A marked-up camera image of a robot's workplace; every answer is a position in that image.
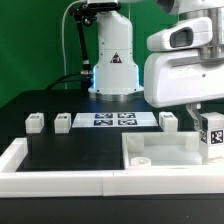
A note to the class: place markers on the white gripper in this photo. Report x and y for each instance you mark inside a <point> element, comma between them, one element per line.
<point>175,72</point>

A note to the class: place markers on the white square tabletop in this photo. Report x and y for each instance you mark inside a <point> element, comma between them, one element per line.
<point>163,153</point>

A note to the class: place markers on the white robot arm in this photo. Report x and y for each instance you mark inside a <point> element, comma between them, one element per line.
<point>116,74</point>

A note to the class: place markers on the white marker plate with tags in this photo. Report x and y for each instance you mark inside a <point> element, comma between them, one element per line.
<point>114,119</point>

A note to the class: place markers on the white U-shaped fence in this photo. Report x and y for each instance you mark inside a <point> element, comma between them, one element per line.
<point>112,182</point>

